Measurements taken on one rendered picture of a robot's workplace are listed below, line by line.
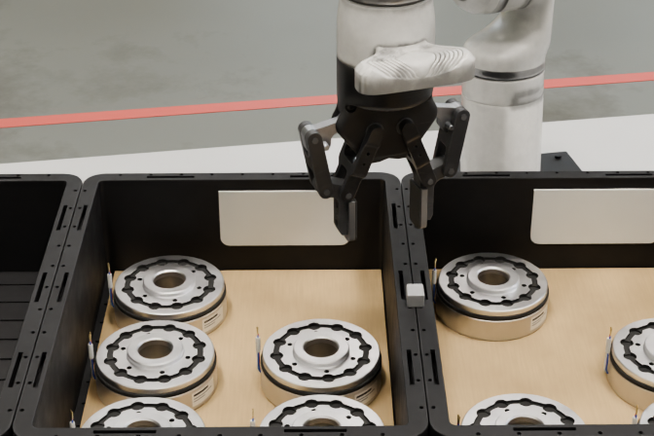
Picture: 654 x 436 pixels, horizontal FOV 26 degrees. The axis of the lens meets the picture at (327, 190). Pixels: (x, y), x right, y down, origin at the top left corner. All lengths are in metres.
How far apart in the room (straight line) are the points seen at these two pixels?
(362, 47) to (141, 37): 3.05
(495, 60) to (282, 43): 2.48
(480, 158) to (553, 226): 0.25
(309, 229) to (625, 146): 0.69
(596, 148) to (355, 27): 0.92
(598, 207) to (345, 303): 0.26
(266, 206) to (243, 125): 2.19
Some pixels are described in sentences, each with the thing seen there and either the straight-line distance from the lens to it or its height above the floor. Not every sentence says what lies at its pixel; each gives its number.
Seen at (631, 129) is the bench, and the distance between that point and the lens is 1.99.
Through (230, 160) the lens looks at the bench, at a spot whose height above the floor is 0.70.
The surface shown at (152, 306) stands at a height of 0.86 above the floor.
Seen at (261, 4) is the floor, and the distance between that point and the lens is 4.29.
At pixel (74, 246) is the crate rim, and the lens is 1.25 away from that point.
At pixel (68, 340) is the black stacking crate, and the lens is 1.19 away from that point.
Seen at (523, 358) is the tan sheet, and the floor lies 0.83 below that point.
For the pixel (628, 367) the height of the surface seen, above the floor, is 0.86.
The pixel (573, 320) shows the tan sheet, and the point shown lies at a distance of 1.33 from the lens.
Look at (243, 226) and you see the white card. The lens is 1.36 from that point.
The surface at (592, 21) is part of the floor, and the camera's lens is 4.23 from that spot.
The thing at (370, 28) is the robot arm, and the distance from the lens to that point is 1.05.
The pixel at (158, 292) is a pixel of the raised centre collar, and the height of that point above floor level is 0.87.
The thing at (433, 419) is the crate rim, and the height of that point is 0.93.
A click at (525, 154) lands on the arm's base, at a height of 0.84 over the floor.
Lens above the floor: 1.57
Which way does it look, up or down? 29 degrees down
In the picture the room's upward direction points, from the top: straight up
